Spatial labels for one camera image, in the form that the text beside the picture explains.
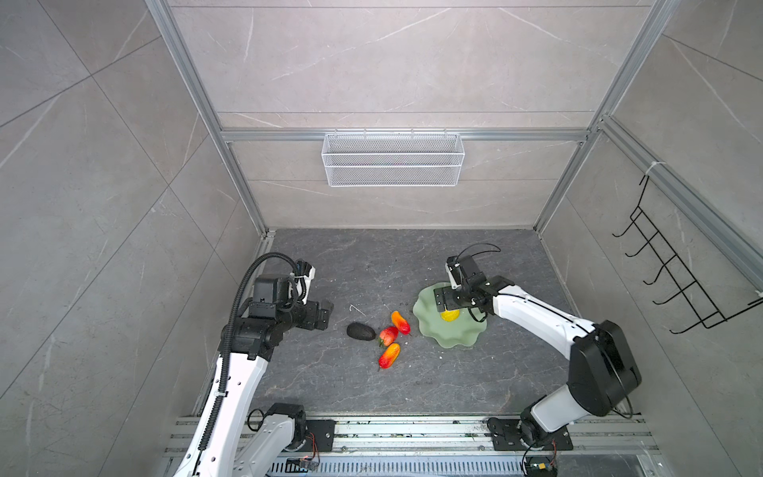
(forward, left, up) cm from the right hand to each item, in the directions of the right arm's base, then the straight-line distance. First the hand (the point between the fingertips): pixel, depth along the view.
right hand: (449, 293), depth 90 cm
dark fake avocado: (-9, +28, -5) cm, 30 cm away
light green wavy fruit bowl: (-9, -4, -7) cm, 12 cm away
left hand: (-9, +38, +15) cm, 42 cm away
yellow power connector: (-43, -17, -10) cm, 47 cm away
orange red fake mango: (-7, +16, -6) cm, 18 cm away
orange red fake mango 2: (-17, +19, -6) cm, 26 cm away
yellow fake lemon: (-5, 0, -5) cm, 7 cm away
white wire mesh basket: (+42, +16, +21) cm, 50 cm away
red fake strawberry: (-11, +20, -5) cm, 23 cm away
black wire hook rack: (-10, -47, +20) cm, 52 cm away
